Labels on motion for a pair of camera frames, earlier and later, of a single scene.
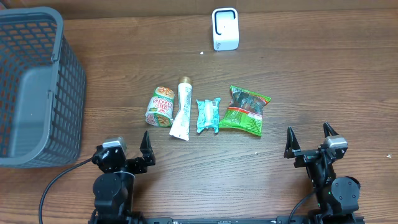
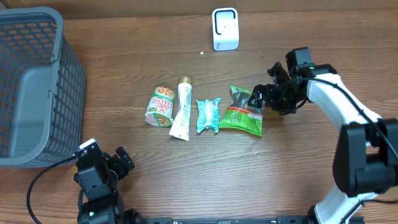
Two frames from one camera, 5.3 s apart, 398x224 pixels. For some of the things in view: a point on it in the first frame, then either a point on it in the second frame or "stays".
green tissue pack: [208, 114] stays
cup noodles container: [160, 109] stays
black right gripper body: [305, 157] → [285, 99]
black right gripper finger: [292, 144] → [257, 98]
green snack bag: [245, 111] stays
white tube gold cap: [180, 129] stays
